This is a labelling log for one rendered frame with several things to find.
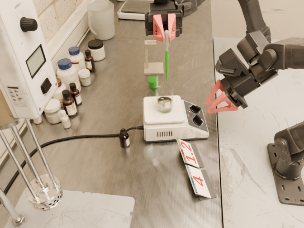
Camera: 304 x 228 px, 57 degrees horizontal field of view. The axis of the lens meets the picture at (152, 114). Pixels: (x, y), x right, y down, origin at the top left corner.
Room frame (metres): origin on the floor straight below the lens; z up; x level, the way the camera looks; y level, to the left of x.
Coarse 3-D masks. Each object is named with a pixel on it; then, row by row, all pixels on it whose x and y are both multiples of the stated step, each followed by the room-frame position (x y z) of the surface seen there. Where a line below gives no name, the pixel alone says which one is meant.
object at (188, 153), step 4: (180, 140) 0.57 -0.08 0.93; (184, 144) 0.56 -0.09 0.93; (188, 144) 0.57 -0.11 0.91; (184, 148) 0.54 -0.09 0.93; (188, 148) 0.55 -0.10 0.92; (184, 152) 0.52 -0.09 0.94; (188, 152) 0.53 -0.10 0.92; (192, 152) 0.54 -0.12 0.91; (188, 156) 0.52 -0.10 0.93; (192, 156) 0.53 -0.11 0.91; (188, 160) 0.50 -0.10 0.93; (192, 160) 0.51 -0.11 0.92; (196, 164) 0.50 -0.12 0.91
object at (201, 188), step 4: (192, 168) 0.47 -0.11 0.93; (192, 172) 0.46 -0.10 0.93; (196, 172) 0.46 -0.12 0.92; (192, 176) 0.44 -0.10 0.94; (196, 176) 0.45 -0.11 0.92; (200, 176) 0.46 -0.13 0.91; (196, 180) 0.43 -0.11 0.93; (200, 180) 0.44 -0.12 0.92; (196, 184) 0.42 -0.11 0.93; (200, 184) 0.43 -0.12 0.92; (204, 184) 0.43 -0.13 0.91; (196, 188) 0.40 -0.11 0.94; (200, 188) 0.41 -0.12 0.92; (204, 188) 0.42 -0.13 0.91; (200, 192) 0.40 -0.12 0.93; (204, 192) 0.40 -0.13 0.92
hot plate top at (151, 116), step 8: (176, 96) 0.71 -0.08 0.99; (144, 104) 0.68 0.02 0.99; (152, 104) 0.68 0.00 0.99; (176, 104) 0.67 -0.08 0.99; (144, 112) 0.64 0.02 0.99; (152, 112) 0.64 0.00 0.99; (176, 112) 0.64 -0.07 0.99; (144, 120) 0.61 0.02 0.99; (152, 120) 0.60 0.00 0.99; (160, 120) 0.60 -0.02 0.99; (168, 120) 0.60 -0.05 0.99; (176, 120) 0.60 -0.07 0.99; (184, 120) 0.60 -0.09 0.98
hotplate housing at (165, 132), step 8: (184, 112) 0.66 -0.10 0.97; (144, 128) 0.60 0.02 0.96; (152, 128) 0.59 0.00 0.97; (160, 128) 0.59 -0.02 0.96; (168, 128) 0.59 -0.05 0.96; (176, 128) 0.59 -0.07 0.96; (184, 128) 0.60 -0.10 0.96; (192, 128) 0.60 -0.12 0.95; (144, 136) 0.60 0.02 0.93; (152, 136) 0.59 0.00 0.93; (160, 136) 0.59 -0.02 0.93; (168, 136) 0.59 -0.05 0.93; (176, 136) 0.59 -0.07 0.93; (184, 136) 0.60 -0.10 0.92; (192, 136) 0.60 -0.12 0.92; (200, 136) 0.60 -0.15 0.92; (208, 136) 0.60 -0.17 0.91
